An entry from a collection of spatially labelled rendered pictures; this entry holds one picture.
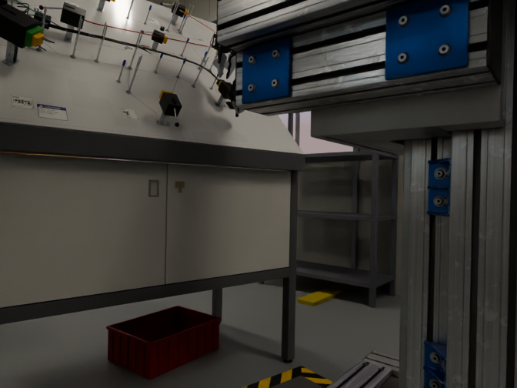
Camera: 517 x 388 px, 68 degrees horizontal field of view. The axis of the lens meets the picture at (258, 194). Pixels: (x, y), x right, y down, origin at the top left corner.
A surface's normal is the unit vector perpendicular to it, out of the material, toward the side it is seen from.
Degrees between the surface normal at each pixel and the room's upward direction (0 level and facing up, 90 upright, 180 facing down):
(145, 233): 90
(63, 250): 90
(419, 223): 90
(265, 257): 90
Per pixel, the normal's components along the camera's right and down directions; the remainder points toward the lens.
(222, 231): 0.62, 0.02
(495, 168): -0.62, -0.01
